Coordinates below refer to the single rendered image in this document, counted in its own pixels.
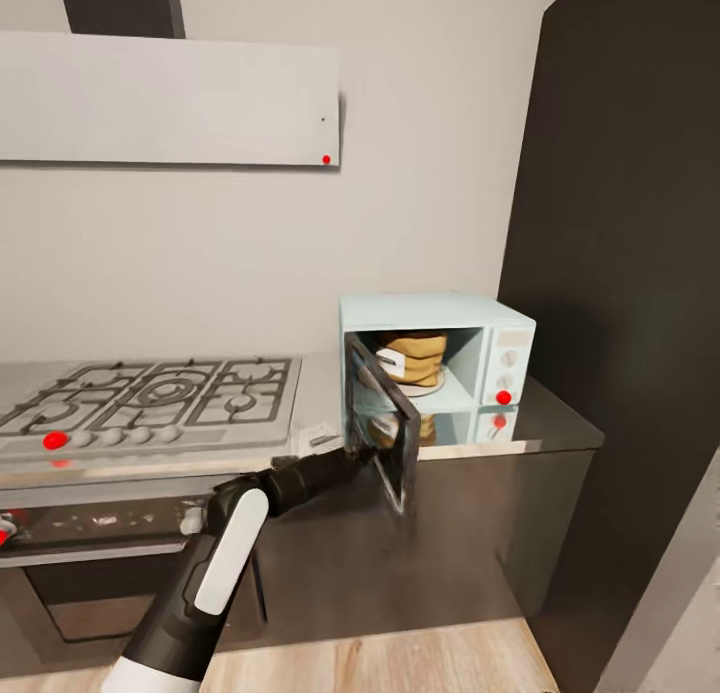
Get microwave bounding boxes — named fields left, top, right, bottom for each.
left=339, top=293, right=537, bottom=532

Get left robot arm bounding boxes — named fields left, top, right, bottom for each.
left=99, top=421, right=380, bottom=693

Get popcorn bag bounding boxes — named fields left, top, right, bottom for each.
left=370, top=328, right=447, bottom=386

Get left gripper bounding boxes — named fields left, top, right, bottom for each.
left=291, top=445, right=380, bottom=504

